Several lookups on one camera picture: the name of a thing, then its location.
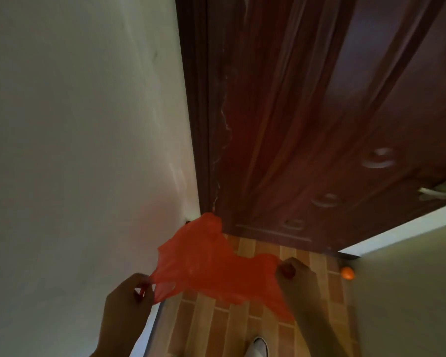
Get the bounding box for person's right hand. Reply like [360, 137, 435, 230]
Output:
[275, 256, 323, 318]

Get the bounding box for person's left hand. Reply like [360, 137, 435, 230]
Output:
[99, 272, 155, 343]

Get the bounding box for red plastic bag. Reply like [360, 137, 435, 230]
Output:
[135, 212, 296, 322]

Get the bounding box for person's right forearm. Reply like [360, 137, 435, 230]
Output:
[292, 302, 349, 357]

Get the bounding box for white right slipper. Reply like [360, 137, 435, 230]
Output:
[245, 336, 271, 357]

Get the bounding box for dark brown wooden door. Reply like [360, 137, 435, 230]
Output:
[174, 0, 446, 258]

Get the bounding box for silver door handle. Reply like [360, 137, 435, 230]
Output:
[418, 174, 446, 202]

